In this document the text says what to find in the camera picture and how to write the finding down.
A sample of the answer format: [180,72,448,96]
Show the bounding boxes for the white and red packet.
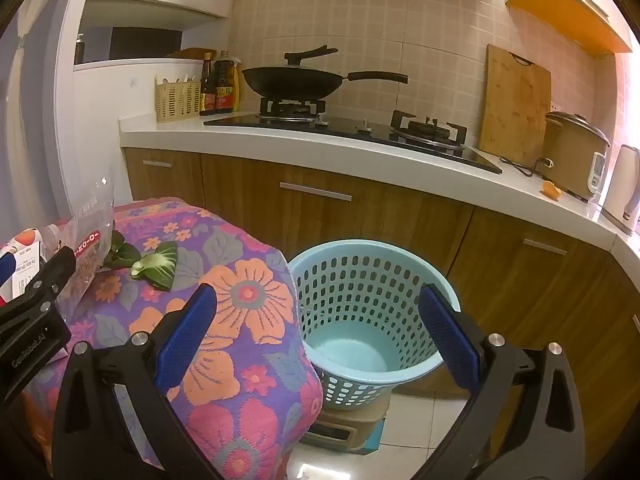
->
[0,227,43,308]

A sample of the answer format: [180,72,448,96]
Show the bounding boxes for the wooden cutting board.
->
[479,44,552,168]

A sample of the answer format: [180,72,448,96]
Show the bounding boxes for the black wok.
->
[241,66,408,101]

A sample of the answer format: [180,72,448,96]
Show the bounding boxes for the sauce bottles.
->
[215,50,243,113]

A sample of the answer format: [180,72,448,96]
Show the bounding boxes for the light blue perforated basket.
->
[287,239,462,411]

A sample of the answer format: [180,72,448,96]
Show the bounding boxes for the dark green leaf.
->
[102,230,142,273]

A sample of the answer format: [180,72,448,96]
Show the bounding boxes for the white kitchen countertop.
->
[119,110,640,261]

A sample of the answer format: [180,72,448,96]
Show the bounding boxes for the black glass gas stove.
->
[202,96,503,175]

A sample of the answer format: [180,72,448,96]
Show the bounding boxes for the dark soy sauce bottle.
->
[199,52,217,116]

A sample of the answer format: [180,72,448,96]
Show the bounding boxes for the cream plastic cutlery holder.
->
[155,75,202,123]

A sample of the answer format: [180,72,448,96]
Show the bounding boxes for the beige step stool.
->
[300,395,388,456]

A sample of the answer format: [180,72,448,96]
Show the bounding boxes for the beige rice cooker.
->
[542,111,612,201]

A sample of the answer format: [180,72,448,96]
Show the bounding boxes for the bok choy piece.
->
[130,241,180,292]

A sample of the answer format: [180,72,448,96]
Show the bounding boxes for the white electric kettle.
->
[602,144,640,236]

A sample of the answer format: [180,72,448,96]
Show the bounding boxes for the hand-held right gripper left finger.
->
[52,282,236,480]

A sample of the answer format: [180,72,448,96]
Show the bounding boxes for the orange wall cabinet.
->
[505,0,633,55]

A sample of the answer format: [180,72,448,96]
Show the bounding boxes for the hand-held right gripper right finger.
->
[417,284,586,480]

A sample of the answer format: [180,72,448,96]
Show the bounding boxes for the black burner grate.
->
[390,110,468,153]
[259,97,327,122]

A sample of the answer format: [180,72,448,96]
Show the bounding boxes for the clear plastic snack bag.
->
[37,175,117,321]

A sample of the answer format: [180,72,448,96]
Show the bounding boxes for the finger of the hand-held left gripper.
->
[0,246,77,333]
[0,252,16,307]

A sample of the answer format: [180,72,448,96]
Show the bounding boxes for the floral blanket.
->
[0,197,326,480]

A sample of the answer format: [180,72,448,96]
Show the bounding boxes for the wooden kitchen base cabinet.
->
[122,147,640,461]

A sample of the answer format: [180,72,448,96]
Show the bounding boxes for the black power cable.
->
[500,156,591,203]

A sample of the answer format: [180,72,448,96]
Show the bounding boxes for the long silver cabinet handle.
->
[279,182,352,202]

